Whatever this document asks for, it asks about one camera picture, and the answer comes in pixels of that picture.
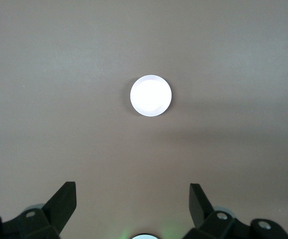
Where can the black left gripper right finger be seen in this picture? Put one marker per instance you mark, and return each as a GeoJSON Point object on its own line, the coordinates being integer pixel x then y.
{"type": "Point", "coordinates": [201, 211]}

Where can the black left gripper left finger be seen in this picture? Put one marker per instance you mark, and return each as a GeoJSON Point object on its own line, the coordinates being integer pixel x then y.
{"type": "Point", "coordinates": [56, 211]}

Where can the white bowl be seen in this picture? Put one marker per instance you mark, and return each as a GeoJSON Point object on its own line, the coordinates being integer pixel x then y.
{"type": "Point", "coordinates": [150, 95]}

